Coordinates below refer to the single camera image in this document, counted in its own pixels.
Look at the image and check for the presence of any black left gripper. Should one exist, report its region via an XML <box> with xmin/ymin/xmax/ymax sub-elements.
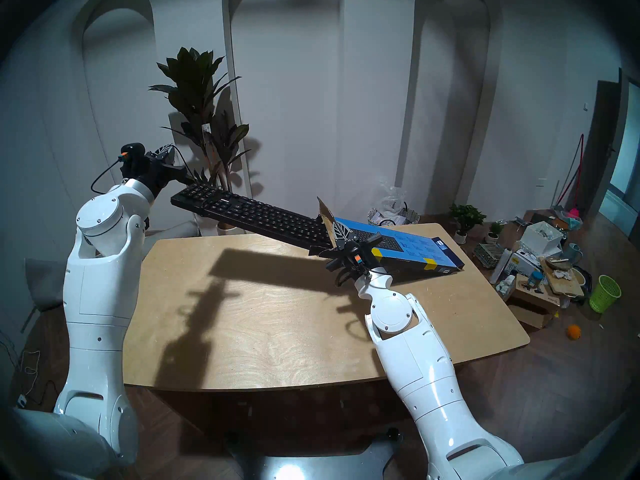
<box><xmin>121</xmin><ymin>145</ymin><xmax>197</xmax><ymax>199</ymax></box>

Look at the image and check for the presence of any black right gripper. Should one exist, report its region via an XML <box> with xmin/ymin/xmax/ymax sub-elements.
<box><xmin>307</xmin><ymin>221</ymin><xmax>385</xmax><ymax>280</ymax></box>

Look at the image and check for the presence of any thin black keyboard cable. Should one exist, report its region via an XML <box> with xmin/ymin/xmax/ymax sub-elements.
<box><xmin>171</xmin><ymin>144</ymin><xmax>197</xmax><ymax>182</ymax></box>

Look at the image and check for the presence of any blue cardboard keyboard box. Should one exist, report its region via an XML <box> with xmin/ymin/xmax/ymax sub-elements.
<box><xmin>316</xmin><ymin>197</ymin><xmax>466</xmax><ymax>276</ymax></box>

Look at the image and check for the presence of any black computer keyboard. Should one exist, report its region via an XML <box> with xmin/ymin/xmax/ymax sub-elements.
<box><xmin>170</xmin><ymin>181</ymin><xmax>335</xmax><ymax>251</ymax></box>

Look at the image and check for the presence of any clear plastic bag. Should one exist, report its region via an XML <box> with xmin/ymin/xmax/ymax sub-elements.
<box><xmin>375</xmin><ymin>180</ymin><xmax>408</xmax><ymax>220</ymax></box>

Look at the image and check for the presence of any tall dark green plant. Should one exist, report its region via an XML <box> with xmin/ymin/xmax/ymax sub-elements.
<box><xmin>148</xmin><ymin>46</ymin><xmax>251</xmax><ymax>230</ymax></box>

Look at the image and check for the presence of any small bushy potted plant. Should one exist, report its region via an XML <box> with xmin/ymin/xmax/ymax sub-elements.
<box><xmin>448</xmin><ymin>203</ymin><xmax>487</xmax><ymax>245</ymax></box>

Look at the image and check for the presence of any metal dish rack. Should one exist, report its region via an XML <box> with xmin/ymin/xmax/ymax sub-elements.
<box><xmin>472</xmin><ymin>241</ymin><xmax>506</xmax><ymax>270</ymax></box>

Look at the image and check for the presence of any white paper roll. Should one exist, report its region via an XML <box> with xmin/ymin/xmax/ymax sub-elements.
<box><xmin>490</xmin><ymin>248</ymin><xmax>515</xmax><ymax>285</ymax></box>

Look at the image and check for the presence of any white printed carton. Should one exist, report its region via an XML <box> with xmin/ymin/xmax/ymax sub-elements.
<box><xmin>510</xmin><ymin>250</ymin><xmax>543</xmax><ymax>279</ymax></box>

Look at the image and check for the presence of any white box appliance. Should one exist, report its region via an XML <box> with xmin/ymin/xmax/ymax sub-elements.
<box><xmin>520</xmin><ymin>221</ymin><xmax>565</xmax><ymax>259</ymax></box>

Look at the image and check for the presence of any brown cardboard box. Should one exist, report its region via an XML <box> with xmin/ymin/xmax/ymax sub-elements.
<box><xmin>507</xmin><ymin>274</ymin><xmax>563</xmax><ymax>330</ymax></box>

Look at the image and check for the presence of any teal cloth pile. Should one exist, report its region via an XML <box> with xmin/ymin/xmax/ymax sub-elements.
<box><xmin>550</xmin><ymin>206</ymin><xmax>583</xmax><ymax>232</ymax></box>

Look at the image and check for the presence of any wooden cutting board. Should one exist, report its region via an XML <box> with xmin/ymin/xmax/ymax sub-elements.
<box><xmin>541</xmin><ymin>256</ymin><xmax>586</xmax><ymax>299</ymax></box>

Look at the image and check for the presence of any black round pan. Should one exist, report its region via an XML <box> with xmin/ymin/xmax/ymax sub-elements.
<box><xmin>570</xmin><ymin>266</ymin><xmax>593</xmax><ymax>297</ymax></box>

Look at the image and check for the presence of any green plastic waste basket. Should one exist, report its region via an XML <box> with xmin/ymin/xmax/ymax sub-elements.
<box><xmin>588</xmin><ymin>275</ymin><xmax>622</xmax><ymax>314</ymax></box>

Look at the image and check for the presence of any dark open door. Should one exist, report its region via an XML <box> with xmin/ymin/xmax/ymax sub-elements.
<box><xmin>582</xmin><ymin>80</ymin><xmax>623</xmax><ymax>220</ymax></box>

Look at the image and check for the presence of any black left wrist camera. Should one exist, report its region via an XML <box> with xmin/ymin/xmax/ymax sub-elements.
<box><xmin>120</xmin><ymin>143</ymin><xmax>147</xmax><ymax>166</ymax></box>

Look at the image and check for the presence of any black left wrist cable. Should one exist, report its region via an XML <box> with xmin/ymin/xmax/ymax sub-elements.
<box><xmin>91</xmin><ymin>156</ymin><xmax>124</xmax><ymax>195</ymax></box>

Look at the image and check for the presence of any woven wire basket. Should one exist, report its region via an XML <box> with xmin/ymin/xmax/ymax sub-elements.
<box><xmin>367</xmin><ymin>207</ymin><xmax>421</xmax><ymax>227</ymax></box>

